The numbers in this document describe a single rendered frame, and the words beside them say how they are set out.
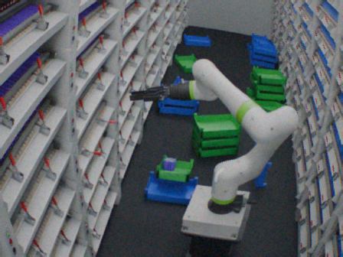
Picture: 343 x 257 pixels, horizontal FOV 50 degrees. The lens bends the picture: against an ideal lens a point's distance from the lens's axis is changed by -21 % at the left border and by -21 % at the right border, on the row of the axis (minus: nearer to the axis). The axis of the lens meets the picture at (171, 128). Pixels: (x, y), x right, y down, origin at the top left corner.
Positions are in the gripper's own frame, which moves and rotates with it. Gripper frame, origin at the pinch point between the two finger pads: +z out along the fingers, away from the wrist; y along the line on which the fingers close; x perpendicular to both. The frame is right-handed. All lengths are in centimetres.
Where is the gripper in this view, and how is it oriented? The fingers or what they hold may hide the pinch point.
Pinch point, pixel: (137, 95)
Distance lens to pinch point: 219.3
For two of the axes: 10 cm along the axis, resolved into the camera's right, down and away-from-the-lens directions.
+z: -9.7, 0.7, 2.2
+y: -1.5, 5.2, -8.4
